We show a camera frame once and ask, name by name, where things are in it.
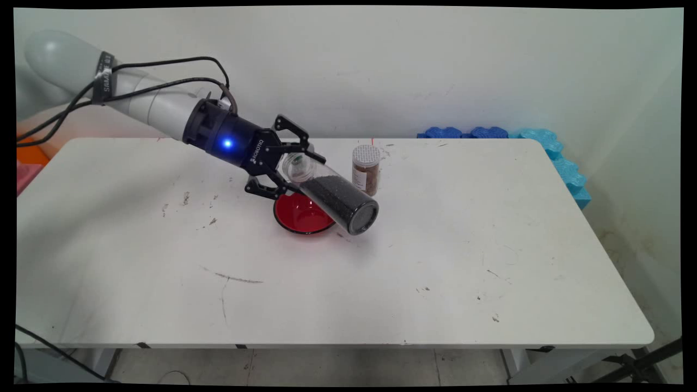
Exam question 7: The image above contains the red bowl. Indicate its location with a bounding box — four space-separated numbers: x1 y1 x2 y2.
273 192 337 236

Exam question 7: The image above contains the orange object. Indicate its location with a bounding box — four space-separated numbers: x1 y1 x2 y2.
16 136 51 166

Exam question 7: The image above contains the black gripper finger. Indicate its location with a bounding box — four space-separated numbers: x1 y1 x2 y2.
272 114 327 166
244 174 303 201

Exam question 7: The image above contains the light blue foam piece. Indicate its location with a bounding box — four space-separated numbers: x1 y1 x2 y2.
509 128 592 210

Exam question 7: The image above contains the clear jar with black seeds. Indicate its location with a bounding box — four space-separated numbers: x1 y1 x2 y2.
282 151 380 236

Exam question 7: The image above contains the black tripod stand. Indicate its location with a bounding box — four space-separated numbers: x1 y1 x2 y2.
594 338 682 383

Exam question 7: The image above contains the brown spice jar patterned lid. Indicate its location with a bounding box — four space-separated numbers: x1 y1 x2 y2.
351 144 381 198

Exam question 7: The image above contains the pink object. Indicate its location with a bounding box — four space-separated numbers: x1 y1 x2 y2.
16 163 43 195

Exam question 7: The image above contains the black velcro strap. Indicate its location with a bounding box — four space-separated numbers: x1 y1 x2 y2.
91 52 116 105

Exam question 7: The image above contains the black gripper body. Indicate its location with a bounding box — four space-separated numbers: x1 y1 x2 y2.
182 98 284 176

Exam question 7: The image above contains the grey table leg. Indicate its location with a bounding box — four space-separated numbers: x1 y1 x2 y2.
90 348 121 382

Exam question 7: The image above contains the black camera cable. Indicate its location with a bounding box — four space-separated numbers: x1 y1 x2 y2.
16 56 230 148

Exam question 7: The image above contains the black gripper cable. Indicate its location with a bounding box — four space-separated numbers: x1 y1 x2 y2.
16 78 237 148

